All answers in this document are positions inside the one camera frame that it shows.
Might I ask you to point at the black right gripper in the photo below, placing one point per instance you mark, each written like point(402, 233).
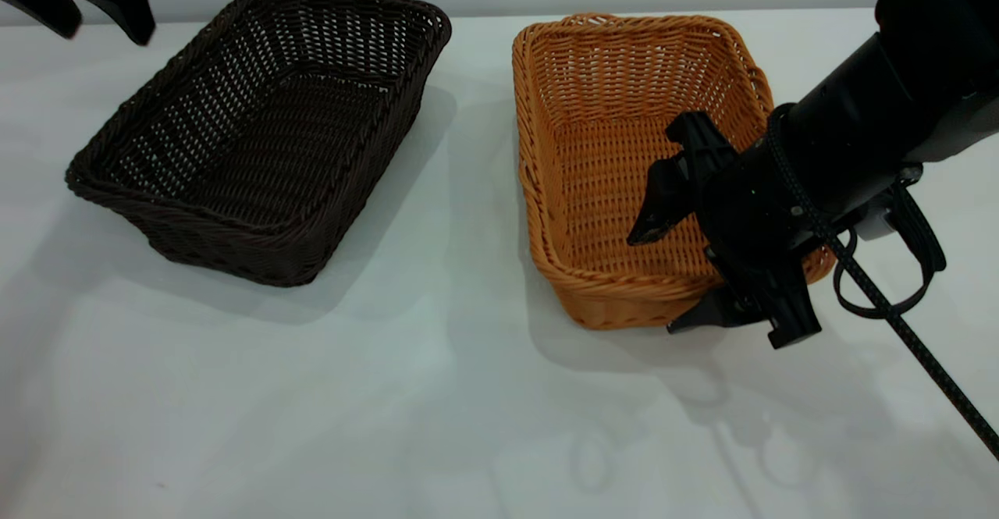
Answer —
point(761, 207)

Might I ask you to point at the orange wicker basket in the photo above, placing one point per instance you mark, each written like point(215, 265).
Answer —
point(601, 152)

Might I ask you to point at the black wicker basket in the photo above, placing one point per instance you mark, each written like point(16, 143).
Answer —
point(257, 144)

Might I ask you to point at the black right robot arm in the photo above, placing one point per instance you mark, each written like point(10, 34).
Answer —
point(897, 74)

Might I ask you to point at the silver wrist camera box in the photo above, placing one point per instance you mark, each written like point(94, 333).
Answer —
point(878, 218)

